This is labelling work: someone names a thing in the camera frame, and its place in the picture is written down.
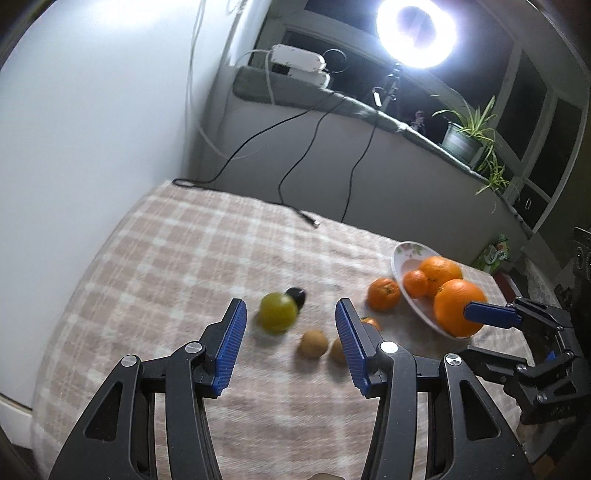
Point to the white adapter box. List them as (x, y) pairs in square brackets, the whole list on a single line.
[(314, 78)]

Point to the orange cherry tomato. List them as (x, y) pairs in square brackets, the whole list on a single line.
[(371, 323)]

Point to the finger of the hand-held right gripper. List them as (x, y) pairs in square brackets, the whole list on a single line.
[(498, 364), (489, 314)]

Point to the beige blurred object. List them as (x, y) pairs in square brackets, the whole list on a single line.
[(328, 477)]

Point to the spider plant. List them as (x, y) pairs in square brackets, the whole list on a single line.
[(475, 124)]

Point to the red cardboard box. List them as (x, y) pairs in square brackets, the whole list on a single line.
[(510, 286)]

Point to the green tomato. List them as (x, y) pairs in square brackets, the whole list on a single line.
[(277, 313)]

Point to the white window frame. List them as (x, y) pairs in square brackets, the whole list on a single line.
[(515, 64)]

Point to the grey windowsill mat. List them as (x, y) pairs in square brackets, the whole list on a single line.
[(295, 90)]

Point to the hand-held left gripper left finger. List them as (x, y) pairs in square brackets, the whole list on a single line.
[(228, 350)]

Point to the green printed bag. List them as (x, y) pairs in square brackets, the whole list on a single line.
[(496, 254)]

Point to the green flower pot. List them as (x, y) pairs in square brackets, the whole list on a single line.
[(459, 143)]

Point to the white lace cloth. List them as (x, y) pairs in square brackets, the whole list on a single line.
[(538, 281)]

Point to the floral white plate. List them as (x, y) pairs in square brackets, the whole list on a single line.
[(404, 258)]

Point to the black tripod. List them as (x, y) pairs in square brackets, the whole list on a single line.
[(392, 85)]

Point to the white power strip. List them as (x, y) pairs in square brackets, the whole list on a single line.
[(295, 57)]

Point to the brown kiwi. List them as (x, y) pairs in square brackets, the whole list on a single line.
[(338, 351), (313, 344)]

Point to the small tangerine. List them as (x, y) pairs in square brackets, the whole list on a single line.
[(383, 294), (415, 283)]

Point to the large orange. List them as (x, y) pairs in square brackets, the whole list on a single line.
[(455, 304), (441, 270)]

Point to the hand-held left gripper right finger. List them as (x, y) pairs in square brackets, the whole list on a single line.
[(353, 350)]

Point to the small purple flower plant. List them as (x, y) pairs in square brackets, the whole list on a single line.
[(419, 121)]

